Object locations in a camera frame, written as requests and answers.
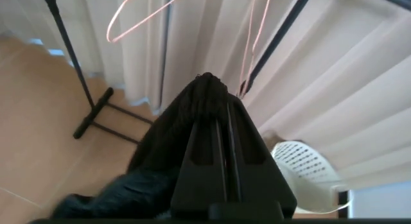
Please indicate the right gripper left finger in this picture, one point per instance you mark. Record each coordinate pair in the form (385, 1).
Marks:
(202, 179)

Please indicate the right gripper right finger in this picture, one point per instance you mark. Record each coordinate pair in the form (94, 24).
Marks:
(257, 179)

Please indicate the black shorts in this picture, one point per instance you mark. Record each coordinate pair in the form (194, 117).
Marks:
(160, 137)

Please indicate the white laundry basket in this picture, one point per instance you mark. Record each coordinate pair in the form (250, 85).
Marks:
(305, 176)

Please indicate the black clothes rack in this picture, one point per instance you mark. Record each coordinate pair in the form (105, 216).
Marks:
(93, 111)

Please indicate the pink clothes hanger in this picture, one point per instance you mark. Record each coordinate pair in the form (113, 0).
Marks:
(141, 22)
(248, 47)

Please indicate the beige curtain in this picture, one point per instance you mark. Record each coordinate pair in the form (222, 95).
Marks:
(321, 73)

